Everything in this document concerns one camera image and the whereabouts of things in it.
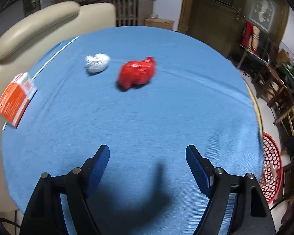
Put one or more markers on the brown cardboard box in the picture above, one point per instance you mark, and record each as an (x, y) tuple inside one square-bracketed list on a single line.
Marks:
[(159, 23)]

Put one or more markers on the wicker bamboo chair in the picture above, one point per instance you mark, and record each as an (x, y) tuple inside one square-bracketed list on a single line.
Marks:
[(290, 117)]

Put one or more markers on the orange white carton box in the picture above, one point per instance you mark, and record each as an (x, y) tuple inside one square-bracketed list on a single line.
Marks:
[(16, 98)]

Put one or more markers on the beige leather sofa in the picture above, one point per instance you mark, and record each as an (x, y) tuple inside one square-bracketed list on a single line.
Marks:
[(27, 41)]

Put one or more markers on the dark wooden side table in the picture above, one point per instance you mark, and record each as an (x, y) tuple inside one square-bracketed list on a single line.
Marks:
[(271, 88)]

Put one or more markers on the grey slatted cabinet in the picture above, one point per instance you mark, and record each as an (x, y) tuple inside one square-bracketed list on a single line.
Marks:
[(128, 12)]

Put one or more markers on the white paper ball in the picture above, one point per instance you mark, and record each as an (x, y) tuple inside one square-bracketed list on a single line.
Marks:
[(97, 64)]

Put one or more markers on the dark wooden door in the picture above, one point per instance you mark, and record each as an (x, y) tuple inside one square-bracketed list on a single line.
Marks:
[(220, 23)]

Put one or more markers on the red plastic mesh basket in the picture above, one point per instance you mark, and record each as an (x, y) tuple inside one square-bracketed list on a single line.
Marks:
[(272, 173)]

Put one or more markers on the blue table cloth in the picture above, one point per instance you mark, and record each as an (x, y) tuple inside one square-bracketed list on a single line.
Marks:
[(195, 97)]

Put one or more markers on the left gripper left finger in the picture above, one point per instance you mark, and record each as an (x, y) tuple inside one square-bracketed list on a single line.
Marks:
[(44, 212)]

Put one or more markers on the metal chair with clothes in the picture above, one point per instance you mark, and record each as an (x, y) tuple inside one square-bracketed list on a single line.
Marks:
[(250, 44)]

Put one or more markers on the red plastic bag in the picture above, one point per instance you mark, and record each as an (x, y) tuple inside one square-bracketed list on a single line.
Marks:
[(136, 73)]

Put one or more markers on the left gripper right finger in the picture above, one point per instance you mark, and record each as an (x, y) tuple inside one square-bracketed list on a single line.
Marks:
[(251, 214)]

